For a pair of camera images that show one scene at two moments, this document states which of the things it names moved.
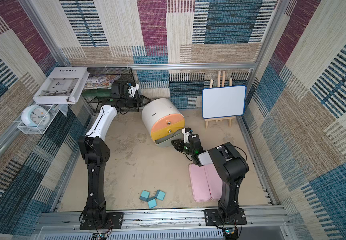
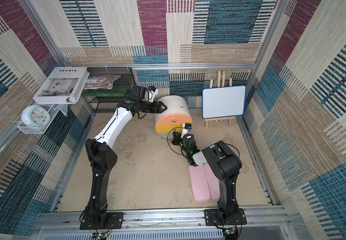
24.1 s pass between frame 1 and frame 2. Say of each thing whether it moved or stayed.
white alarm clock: stayed
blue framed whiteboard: stayed
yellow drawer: moved
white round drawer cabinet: moved
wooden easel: stayed
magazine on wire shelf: stayed
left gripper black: moved
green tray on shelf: stayed
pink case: stayed
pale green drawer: moved
